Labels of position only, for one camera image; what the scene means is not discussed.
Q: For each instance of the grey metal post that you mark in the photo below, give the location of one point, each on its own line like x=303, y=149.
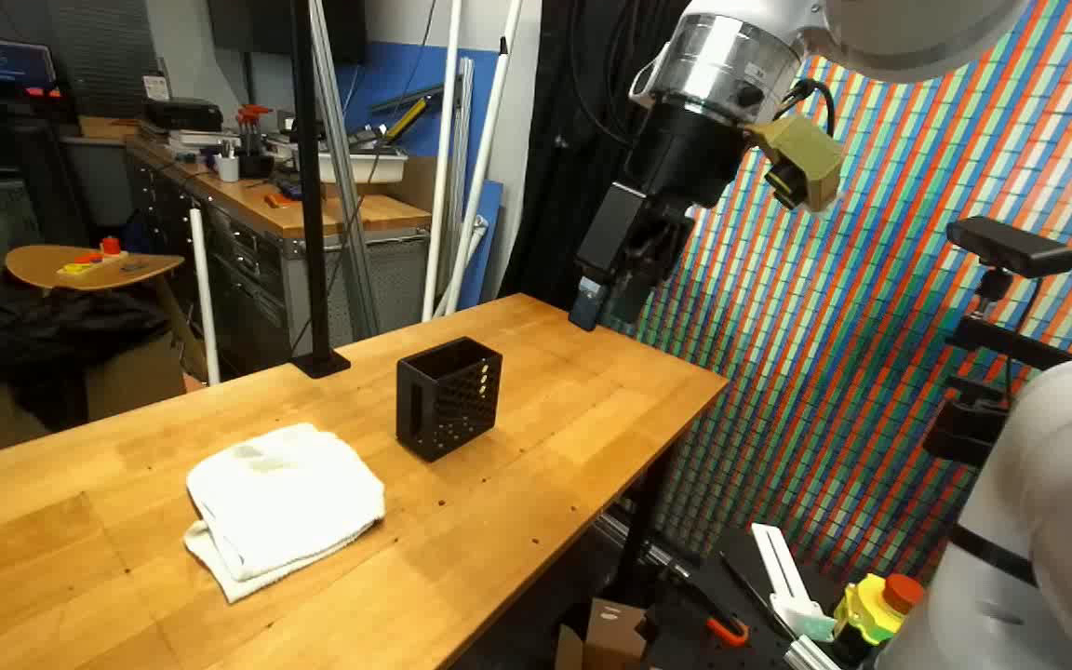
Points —
x=359, y=273

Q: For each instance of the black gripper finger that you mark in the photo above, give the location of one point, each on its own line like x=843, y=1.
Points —
x=655, y=265
x=610, y=254

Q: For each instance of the white towel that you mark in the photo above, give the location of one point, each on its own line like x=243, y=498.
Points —
x=282, y=503

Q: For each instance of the large cardboard box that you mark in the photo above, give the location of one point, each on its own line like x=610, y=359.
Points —
x=140, y=372

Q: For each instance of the black camera stand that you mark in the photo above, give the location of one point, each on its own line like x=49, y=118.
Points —
x=970, y=429

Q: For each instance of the black table leg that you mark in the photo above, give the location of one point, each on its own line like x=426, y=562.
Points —
x=643, y=534

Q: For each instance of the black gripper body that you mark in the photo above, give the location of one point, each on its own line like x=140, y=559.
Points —
x=698, y=154

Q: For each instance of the red yellow toy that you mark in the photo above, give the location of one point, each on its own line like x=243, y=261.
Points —
x=94, y=258

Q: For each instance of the black vertical pole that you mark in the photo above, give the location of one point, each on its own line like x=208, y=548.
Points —
x=310, y=188

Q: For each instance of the colourful striped backdrop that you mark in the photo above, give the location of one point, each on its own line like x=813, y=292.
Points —
x=834, y=372

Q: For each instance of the short white pole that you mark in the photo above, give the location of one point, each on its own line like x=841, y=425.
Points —
x=204, y=300

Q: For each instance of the black device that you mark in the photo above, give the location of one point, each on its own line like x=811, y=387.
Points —
x=183, y=114

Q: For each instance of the small cardboard box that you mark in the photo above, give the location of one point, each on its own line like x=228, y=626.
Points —
x=614, y=632

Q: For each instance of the black bag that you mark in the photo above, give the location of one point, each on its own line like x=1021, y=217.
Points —
x=54, y=336

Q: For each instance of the round wooden stool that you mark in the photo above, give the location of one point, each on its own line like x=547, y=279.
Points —
x=147, y=269

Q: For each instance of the white aluminium rail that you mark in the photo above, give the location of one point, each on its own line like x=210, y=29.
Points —
x=779, y=562

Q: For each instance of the yellow red emergency stop button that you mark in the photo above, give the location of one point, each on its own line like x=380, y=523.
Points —
x=865, y=610

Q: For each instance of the wooden top workbench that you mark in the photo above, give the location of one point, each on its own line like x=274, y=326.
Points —
x=243, y=199

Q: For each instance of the black exterior camera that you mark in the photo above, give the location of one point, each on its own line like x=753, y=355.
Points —
x=1006, y=247

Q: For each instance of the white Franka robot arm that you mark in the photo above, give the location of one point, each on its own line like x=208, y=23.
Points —
x=735, y=55

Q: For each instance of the white plastic bin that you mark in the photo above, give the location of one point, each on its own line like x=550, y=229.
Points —
x=380, y=170

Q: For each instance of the yellow-green wrist camera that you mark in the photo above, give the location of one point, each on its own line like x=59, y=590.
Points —
x=801, y=162

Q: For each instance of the black perforated box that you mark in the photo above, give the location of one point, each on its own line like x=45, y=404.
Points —
x=446, y=404

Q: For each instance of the white bottle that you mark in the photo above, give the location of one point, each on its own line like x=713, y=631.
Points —
x=228, y=166

